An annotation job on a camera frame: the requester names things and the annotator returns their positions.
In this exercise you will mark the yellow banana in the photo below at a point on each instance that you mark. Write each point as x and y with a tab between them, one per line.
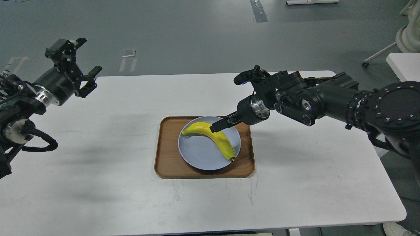
219	138

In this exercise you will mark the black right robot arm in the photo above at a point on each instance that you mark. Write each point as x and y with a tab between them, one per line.
390	115

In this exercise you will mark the brown wooden tray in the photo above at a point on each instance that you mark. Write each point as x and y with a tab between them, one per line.
169	163

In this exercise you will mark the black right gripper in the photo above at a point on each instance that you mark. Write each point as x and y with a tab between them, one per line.
250	111

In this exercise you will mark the white chair base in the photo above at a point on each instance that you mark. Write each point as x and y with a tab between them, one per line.
407	38

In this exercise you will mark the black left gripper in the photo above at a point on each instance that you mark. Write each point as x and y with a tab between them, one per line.
56	86

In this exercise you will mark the light blue plate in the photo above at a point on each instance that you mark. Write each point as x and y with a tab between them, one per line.
201	152

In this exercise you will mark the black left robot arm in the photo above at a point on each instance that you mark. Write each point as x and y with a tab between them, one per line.
21	99

